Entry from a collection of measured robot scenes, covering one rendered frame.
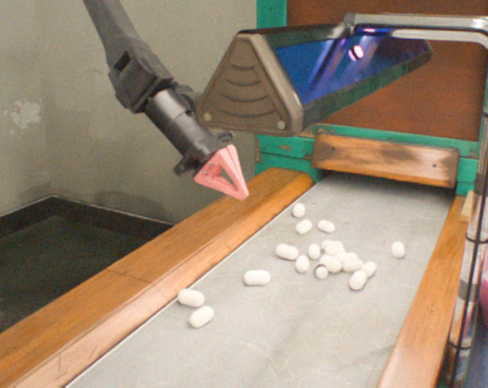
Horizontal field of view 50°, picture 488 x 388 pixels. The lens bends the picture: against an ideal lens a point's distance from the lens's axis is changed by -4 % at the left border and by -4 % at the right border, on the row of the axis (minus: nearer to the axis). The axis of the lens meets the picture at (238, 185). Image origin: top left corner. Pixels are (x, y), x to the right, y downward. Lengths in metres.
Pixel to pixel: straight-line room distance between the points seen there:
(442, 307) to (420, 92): 0.54
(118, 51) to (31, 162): 2.18
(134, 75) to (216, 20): 1.45
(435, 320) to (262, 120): 0.41
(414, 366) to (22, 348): 0.43
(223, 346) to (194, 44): 1.81
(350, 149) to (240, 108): 0.78
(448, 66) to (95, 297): 0.79
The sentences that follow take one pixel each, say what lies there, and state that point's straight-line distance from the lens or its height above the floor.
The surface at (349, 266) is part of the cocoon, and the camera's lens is 0.84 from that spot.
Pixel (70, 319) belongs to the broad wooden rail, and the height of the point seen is 0.76.
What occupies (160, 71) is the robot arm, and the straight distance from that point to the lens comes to 0.86.
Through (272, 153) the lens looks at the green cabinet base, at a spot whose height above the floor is 0.79.
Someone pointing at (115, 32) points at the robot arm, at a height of 1.09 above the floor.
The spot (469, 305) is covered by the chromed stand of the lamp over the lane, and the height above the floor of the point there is 0.82.
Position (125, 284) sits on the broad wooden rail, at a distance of 0.76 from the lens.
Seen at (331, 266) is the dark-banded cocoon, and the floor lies 0.75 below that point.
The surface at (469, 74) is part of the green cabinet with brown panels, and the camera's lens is 1.14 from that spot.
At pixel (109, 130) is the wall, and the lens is 2.73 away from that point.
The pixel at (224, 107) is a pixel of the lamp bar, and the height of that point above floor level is 1.06.
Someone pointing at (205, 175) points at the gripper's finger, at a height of 0.88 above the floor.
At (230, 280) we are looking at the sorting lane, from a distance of 0.81.
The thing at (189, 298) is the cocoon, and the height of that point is 0.76.
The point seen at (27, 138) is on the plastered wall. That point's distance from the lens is 3.00.
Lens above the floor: 1.13
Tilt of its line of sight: 19 degrees down
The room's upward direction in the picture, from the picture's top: straight up
